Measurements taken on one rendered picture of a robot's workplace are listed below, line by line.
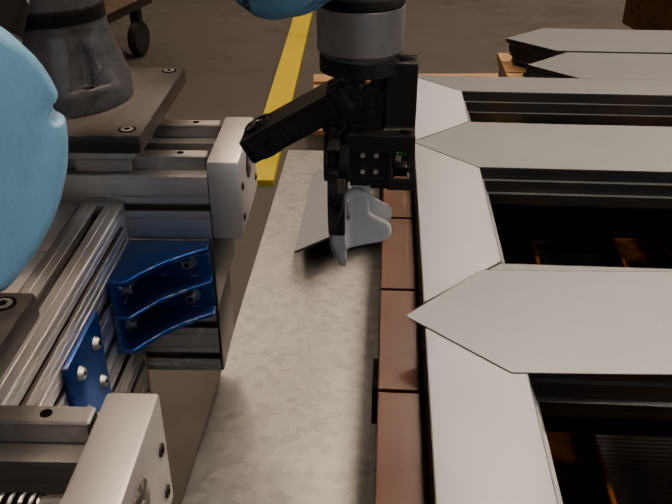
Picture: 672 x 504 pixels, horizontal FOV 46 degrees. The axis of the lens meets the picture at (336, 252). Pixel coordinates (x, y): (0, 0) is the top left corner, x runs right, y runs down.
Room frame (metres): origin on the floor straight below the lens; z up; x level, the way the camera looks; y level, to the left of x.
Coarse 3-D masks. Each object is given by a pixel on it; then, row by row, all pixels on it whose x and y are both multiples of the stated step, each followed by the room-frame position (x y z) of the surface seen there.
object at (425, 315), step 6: (432, 300) 0.68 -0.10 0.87; (420, 306) 0.67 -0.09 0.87; (426, 306) 0.67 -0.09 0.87; (432, 306) 0.67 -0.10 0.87; (414, 312) 0.66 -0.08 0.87; (420, 312) 0.66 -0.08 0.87; (426, 312) 0.66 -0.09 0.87; (432, 312) 0.66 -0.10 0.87; (414, 318) 0.65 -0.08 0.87; (420, 318) 0.65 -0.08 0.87; (426, 318) 0.65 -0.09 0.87; (432, 318) 0.65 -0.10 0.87; (420, 324) 0.64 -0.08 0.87; (426, 324) 0.64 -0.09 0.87; (432, 324) 0.64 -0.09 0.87; (432, 330) 0.63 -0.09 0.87; (438, 330) 0.63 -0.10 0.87
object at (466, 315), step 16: (480, 272) 0.73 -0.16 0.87; (464, 288) 0.70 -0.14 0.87; (480, 288) 0.70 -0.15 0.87; (448, 304) 0.67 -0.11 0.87; (464, 304) 0.67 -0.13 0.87; (480, 304) 0.67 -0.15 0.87; (448, 320) 0.64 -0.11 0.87; (464, 320) 0.64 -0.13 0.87; (480, 320) 0.64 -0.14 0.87; (496, 320) 0.64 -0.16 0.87; (448, 336) 0.62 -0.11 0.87; (464, 336) 0.62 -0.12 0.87; (480, 336) 0.62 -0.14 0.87; (496, 336) 0.62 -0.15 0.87; (480, 352) 0.59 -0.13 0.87; (496, 352) 0.59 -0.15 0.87
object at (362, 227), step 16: (352, 192) 0.66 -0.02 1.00; (352, 208) 0.66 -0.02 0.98; (368, 208) 0.66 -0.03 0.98; (352, 224) 0.66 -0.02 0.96; (368, 224) 0.66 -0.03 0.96; (384, 224) 0.66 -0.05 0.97; (336, 240) 0.66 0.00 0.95; (352, 240) 0.66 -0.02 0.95; (368, 240) 0.66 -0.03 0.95; (384, 240) 0.66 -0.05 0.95; (336, 256) 0.67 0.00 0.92
